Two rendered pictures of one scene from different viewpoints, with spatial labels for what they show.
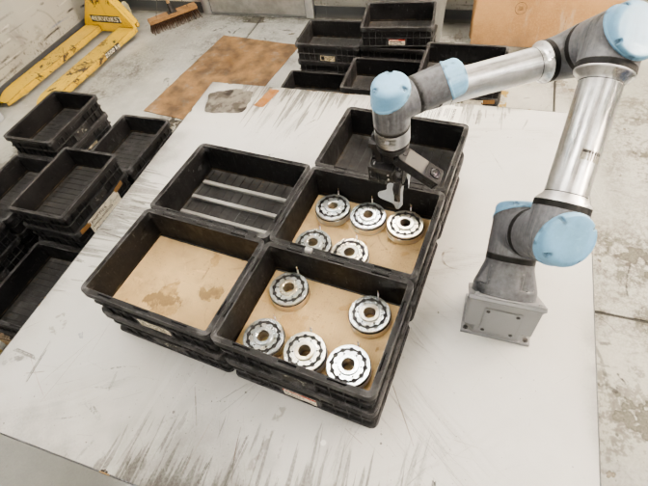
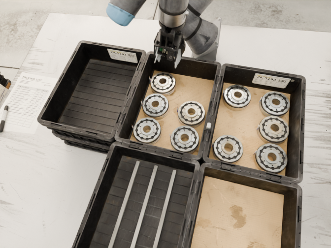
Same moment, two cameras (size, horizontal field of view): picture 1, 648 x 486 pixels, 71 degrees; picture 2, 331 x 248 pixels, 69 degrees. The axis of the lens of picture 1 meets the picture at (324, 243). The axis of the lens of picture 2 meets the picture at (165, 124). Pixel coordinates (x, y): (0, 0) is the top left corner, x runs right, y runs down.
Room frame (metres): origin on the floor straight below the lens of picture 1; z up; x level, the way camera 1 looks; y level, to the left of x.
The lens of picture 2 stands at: (0.89, 0.35, 1.67)
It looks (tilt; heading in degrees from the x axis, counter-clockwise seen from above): 64 degrees down; 262
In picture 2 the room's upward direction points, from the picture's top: 9 degrees counter-clockwise
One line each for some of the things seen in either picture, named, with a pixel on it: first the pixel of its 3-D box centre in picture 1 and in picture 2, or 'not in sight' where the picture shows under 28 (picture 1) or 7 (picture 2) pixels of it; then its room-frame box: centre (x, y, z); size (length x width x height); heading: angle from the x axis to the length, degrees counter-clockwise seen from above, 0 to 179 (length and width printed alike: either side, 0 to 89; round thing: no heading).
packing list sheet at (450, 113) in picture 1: (417, 118); (25, 101); (1.44, -0.45, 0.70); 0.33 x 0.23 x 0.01; 64
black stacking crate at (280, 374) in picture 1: (316, 322); (252, 123); (0.54, 0.05, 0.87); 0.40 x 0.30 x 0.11; 59
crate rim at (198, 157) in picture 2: (358, 218); (171, 100); (0.79, -0.10, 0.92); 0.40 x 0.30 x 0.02; 59
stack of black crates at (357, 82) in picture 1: (383, 101); not in sight; (2.13, -0.47, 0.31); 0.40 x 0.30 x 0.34; 64
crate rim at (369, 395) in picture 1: (313, 311); (256, 117); (0.54, 0.05, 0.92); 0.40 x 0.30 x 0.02; 59
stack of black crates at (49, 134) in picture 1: (74, 148); not in sight; (2.14, 1.25, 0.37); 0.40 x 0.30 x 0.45; 154
